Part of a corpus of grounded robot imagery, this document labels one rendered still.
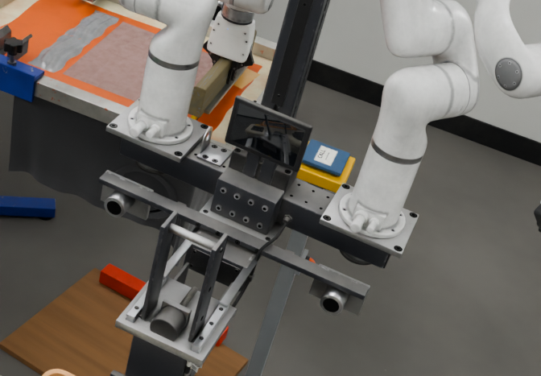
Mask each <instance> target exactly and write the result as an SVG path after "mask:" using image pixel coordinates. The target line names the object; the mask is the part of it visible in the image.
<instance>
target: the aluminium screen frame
mask: <svg viewBox="0 0 541 376"><path fill-rule="evenodd" d="M12 1H13V0H0V9H1V8H3V7H4V6H5V5H7V4H8V3H10V2H12ZM108 1H111V2H114V3H117V4H119V5H121V4H120V3H119V1H118V0H108ZM213 23H214V20H212V22H211V23H210V26H209V29H208V32H207V35H206V37H209V36H210V33H211V30H212V27H213ZM276 46H277V43H274V42H271V41H269V40H267V39H263V38H260V37H258V36H256V37H255V41H254V46H253V50H252V53H253V54H255V55H257V56H261V57H263V58H266V59H268V60H273V57H274V54H275V49H276ZM264 90H265V89H264ZM264 90H263V91H262V93H261V94H260V96H259V97H258V99H257V100H256V101H259V102H262V96H263V94H264ZM34 96H36V97H39V98H42V99H44V100H46V101H50V102H52V103H54V104H57V105H60V106H63V107H64V108H67V109H70V110H73V111H75V112H77V113H80V114H83V115H85V116H88V117H91V118H94V119H96V120H98V121H101V122H104V123H106V124H110V123H111V122H112V121H113V120H114V119H115V118H116V117H117V116H119V115H120V114H121V113H122V112H123V111H125V110H126V109H127V108H128V107H126V106H124V105H120V104H118V103H116V102H113V101H110V100H107V99H105V98H103V97H99V96H97V95H95V94H92V93H89V92H86V91H84V90H82V89H78V88H76V87H74V86H71V85H68V84H65V83H63V82H61V81H58V80H55V79H52V78H51V77H48V76H45V75H42V76H41V77H40V78H39V79H38V80H37V81H36V82H35V93H34ZM210 142H211V143H215V144H217V145H219V146H221V147H224V148H226V149H228V150H231V151H233V150H234V149H235V146H234V145H231V144H229V143H226V144H224V143H219V142H218V141H215V140H213V139H210Z"/></svg>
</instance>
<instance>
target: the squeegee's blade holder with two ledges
mask: <svg viewBox="0 0 541 376"><path fill-rule="evenodd" d="M247 68H248V66H244V67H242V68H239V69H238V70H237V73H236V76H235V79H234V81H231V82H230V83H229V85H227V84H225V86H224V87H223V88H222V89H221V91H220V92H219V93H218V94H217V95H216V96H215V97H214V98H213V100H212V101H211V102H210V104H209V105H208V106H207V107H206V109H205V110H204V113H205V114H211V112H212V111H213V110H214V108H215V107H216V106H217V104H218V103H219V102H220V101H221V99H222V98H223V97H224V95H226V94H227V92H228V91H229V90H230V89H231V87H232V86H233V85H234V83H235V82H236V81H237V79H238V78H239V77H240V76H241V74H243V73H244V71H245V70H246V69H247Z"/></svg>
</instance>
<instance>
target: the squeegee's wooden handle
mask: <svg viewBox="0 0 541 376"><path fill-rule="evenodd" d="M256 35H257V31H256V30H254V41H255V37H256ZM253 46H254V42H253ZM252 50H253V47H252ZM232 65H233V61H232V60H229V59H226V58H225V57H221V58H220V59H219V60H218V61H217V62H216V63H215V64H214V65H213V66H212V67H211V68H210V69H209V71H208V72H207V73H206V74H205V75H204V76H203V78H202V79H201V80H200V81H199V82H198V83H197V84H196V86H195V87H194V88H193V92H192V99H191V102H190V106H189V110H188V113H189V114H191V115H193V116H196V117H198V118H200V117H201V116H202V114H203V113H204V110H205V109H206V107H207V106H208V105H209V104H210V102H211V101H212V100H213V98H214V97H215V96H216V95H217V94H218V93H219V92H220V91H221V89H222V88H223V87H224V86H225V84H226V81H227V77H228V74H229V70H230V69H231V67H232Z"/></svg>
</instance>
